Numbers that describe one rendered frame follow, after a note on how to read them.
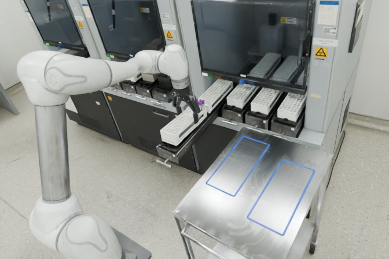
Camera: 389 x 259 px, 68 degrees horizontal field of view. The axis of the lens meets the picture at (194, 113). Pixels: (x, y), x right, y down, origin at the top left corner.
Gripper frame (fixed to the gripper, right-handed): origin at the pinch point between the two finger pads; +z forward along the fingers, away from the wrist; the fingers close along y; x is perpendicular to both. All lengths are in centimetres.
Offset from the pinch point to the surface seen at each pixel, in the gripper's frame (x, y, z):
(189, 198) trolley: -41.0, 28.0, 4.7
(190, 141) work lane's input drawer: -9.4, 6.8, 7.5
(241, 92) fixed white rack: 32.6, 15.8, 0.4
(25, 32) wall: 90, -350, 19
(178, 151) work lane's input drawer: -19.5, 6.3, 6.3
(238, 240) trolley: -48, 54, 5
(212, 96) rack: 23.2, 1.4, 0.8
